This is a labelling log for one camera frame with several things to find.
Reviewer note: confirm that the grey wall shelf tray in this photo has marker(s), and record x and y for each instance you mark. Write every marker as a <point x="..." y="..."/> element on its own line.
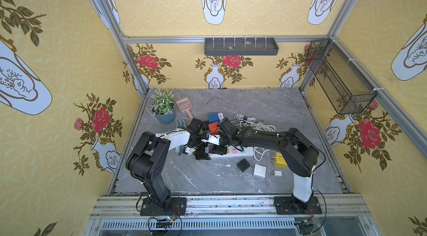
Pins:
<point x="241" y="45"/>

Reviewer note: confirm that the potted green plant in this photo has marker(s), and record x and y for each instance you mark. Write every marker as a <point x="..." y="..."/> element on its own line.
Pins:
<point x="163" y="106"/>

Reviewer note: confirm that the black wire mesh basket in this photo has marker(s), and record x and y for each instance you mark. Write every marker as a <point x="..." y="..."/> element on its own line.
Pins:
<point x="345" y="86"/>

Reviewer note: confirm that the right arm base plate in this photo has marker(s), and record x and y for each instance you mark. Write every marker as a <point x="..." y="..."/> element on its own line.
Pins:
<point x="289" y="205"/>

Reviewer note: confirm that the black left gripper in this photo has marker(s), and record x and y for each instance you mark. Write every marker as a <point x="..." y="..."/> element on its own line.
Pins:
<point x="203" y="151"/>

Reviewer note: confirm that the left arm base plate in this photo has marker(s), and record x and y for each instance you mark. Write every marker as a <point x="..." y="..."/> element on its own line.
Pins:
<point x="172" y="206"/>

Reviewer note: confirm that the black plug adapter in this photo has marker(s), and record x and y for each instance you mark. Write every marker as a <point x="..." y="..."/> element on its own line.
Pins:
<point x="243" y="165"/>

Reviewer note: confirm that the white power strip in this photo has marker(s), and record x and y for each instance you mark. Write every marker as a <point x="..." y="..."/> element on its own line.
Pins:
<point x="234" y="153"/>

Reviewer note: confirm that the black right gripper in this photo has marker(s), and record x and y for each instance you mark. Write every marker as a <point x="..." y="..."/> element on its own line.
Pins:
<point x="222" y="126"/>

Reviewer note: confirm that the red cube socket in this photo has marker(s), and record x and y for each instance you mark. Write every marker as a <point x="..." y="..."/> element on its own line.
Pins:
<point x="213" y="128"/>

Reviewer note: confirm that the pink plastic scoop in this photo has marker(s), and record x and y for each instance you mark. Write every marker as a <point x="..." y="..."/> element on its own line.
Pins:
<point x="185" y="105"/>

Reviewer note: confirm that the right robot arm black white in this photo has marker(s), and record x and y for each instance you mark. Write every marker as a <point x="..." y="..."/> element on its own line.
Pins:
<point x="299" y="153"/>

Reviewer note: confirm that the yellow plug adapter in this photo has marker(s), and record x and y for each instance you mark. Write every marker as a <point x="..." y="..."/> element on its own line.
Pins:
<point x="279" y="161"/>

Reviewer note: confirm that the blue cube socket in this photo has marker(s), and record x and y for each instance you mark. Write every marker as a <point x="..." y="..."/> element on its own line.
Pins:
<point x="213" y="118"/>

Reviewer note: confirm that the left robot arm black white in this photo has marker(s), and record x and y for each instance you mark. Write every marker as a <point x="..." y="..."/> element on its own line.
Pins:
<point x="147" y="159"/>

